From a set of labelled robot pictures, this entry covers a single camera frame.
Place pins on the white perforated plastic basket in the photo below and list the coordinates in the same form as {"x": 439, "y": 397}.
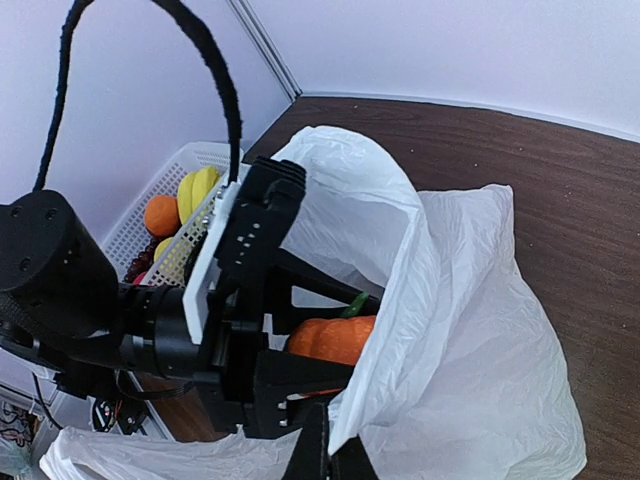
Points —
{"x": 136, "y": 253}

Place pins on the left aluminium frame post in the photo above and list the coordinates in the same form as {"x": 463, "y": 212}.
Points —
{"x": 257, "y": 33}

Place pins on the orange fruit from bag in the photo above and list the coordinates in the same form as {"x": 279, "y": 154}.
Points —
{"x": 162, "y": 217}

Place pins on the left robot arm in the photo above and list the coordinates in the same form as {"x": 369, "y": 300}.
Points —
{"x": 63, "y": 308}

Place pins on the green fruit in bag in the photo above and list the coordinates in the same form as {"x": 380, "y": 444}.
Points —
{"x": 355, "y": 307}

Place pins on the dark purple grapes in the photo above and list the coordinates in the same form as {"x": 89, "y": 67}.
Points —
{"x": 142, "y": 262}

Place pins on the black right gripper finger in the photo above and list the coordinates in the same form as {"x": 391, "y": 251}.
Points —
{"x": 288, "y": 272}
{"x": 310, "y": 458}

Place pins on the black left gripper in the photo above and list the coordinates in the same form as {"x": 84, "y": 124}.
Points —
{"x": 63, "y": 307}

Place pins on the white plastic bag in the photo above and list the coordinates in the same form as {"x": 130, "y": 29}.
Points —
{"x": 462, "y": 377}

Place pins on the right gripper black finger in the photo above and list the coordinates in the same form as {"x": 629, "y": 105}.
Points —
{"x": 351, "y": 462}
{"x": 280, "y": 388}

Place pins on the yellow banana bunch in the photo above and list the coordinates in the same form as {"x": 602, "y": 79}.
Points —
{"x": 193, "y": 190}

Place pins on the yellow fruit lower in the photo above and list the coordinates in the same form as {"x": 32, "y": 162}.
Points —
{"x": 161, "y": 248}

